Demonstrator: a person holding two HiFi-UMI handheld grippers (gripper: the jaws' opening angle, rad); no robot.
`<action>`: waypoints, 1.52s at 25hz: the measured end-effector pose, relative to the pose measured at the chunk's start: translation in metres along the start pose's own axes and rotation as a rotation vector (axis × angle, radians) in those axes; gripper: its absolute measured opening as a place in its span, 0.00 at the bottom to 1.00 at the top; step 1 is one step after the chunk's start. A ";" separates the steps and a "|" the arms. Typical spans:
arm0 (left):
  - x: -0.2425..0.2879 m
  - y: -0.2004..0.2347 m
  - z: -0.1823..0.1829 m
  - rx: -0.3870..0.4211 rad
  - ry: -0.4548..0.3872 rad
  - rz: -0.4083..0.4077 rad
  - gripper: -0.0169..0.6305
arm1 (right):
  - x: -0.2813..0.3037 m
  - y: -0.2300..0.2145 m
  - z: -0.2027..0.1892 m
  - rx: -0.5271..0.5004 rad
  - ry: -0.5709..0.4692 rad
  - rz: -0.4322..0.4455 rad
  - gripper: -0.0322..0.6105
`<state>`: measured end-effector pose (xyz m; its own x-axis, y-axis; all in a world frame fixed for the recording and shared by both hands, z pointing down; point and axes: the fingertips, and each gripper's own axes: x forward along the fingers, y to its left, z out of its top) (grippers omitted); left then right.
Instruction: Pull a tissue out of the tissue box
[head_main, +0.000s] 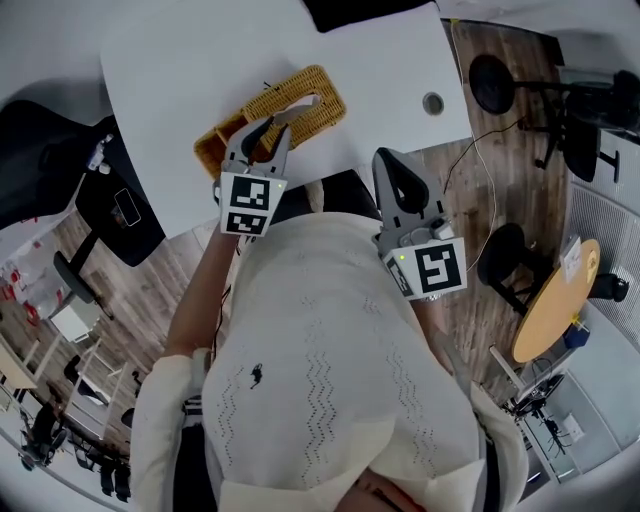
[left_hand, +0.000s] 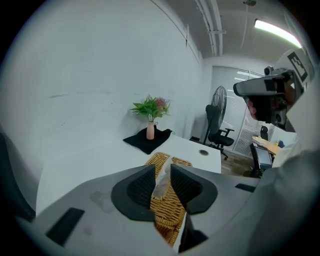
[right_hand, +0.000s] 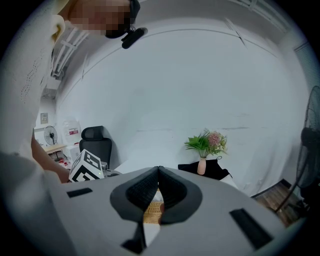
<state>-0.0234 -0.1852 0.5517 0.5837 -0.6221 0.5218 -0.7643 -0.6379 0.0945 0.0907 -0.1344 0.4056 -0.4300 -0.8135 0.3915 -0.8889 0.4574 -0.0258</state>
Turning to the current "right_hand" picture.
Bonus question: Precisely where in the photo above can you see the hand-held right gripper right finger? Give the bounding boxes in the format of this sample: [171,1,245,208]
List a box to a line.
[158,165,203,225]

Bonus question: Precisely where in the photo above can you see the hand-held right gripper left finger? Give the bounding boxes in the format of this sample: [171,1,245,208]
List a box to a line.
[109,165,159,254]

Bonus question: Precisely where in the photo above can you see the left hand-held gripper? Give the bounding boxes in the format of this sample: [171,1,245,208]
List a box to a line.
[68,148,124,184]

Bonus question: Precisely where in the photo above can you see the white tissue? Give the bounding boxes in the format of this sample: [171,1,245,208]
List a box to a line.
[152,188,165,204]

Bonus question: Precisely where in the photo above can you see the woven tissue box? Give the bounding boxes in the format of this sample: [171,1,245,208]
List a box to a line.
[142,199,166,225]

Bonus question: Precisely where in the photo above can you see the person's left forearm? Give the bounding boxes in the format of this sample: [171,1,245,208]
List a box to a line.
[31,134,72,184]

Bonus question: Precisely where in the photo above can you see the white storage box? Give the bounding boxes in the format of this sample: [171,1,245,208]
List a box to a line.
[65,144,81,165]

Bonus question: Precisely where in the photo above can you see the black office chair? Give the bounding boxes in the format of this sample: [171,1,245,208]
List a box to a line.
[78,125,113,171]

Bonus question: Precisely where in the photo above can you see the light wooden side table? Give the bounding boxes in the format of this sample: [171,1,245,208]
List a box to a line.
[42,143,68,162]

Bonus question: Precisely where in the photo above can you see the pink vase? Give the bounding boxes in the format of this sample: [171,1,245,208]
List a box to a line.
[196,157,207,176]

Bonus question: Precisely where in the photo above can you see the clear water jug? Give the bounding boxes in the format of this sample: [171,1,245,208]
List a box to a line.
[62,119,82,144]

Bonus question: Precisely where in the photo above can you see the black cloth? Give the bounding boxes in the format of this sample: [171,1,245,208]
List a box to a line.
[177,156,234,181]

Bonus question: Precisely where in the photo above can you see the small black desk fan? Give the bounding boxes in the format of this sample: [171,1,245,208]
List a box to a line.
[43,125,59,146]

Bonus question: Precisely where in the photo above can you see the green and pink flower bouquet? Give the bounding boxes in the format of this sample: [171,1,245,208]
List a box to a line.
[184,128,229,160]

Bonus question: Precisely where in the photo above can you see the white ceiling pipes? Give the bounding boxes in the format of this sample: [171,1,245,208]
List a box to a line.
[50,26,89,79]

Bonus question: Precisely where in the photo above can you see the large black standing fan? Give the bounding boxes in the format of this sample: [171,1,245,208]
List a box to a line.
[274,85,320,214]

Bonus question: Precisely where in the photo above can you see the person's head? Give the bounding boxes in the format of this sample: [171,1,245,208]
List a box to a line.
[56,0,141,40]

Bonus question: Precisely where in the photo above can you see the black head-mounted camera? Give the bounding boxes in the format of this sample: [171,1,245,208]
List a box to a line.
[120,26,149,50]

